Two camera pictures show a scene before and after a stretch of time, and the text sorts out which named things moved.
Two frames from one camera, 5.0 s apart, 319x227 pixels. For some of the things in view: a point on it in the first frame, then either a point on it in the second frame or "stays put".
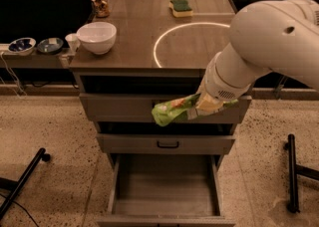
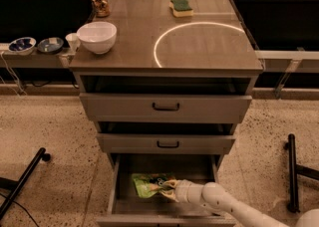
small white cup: [73, 41] stays put
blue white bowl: [22, 46] stays put
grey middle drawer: [165, 144] stays put
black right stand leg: [294, 170] stays put
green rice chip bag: [183, 108] to [149, 184]
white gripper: [221, 87] to [183, 191]
